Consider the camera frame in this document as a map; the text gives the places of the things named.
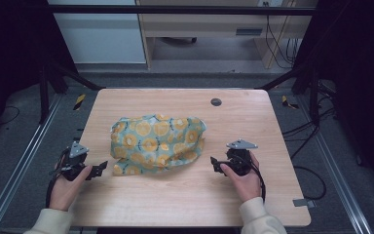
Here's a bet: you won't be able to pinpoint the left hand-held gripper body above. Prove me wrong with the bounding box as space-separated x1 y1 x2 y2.
56 139 91 182

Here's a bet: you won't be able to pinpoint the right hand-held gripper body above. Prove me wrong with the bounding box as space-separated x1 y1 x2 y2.
224 138 260 177

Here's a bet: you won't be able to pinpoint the person's right hand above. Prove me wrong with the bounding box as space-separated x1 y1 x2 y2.
219 151 263 204

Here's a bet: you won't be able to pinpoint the person's left hand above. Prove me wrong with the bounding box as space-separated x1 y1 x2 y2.
48 164 94 213

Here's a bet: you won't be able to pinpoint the yellow black striped tape piece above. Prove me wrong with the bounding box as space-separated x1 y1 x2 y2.
73 93 88 111
280 95 300 110

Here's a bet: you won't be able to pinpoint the green cloth with orange print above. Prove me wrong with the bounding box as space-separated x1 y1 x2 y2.
109 112 207 176

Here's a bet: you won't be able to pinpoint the white cabinet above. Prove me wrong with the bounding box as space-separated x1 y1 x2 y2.
47 0 148 65

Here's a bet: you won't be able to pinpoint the beige wooden desk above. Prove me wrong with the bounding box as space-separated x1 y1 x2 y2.
135 0 319 70

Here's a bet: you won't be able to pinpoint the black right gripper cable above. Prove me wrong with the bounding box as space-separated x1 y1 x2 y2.
248 158 267 203

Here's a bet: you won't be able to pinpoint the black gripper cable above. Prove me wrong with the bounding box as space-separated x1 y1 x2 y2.
248 158 267 203
45 147 72 210

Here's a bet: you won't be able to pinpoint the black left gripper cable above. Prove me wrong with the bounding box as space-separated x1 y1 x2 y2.
45 147 72 210

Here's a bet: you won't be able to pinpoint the aluminium floor rail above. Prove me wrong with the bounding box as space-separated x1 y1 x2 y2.
296 96 374 234
0 94 63 234

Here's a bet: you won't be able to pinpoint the black floor cable bundle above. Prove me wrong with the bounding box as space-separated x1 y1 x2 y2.
281 79 339 201

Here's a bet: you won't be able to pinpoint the grey metal table bracket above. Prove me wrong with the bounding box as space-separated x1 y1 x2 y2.
292 198 317 210

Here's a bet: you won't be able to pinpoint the black metal frame stand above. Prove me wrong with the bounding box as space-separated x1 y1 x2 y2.
38 57 106 125
258 61 321 123

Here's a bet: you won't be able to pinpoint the thin black floor cable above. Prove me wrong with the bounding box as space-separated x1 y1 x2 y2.
0 104 21 127

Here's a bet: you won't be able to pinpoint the black hanging desk cables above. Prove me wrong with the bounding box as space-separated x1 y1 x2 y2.
262 1 301 70

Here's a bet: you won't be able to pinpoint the black horizontal frame bar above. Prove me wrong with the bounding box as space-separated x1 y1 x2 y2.
47 4 318 17

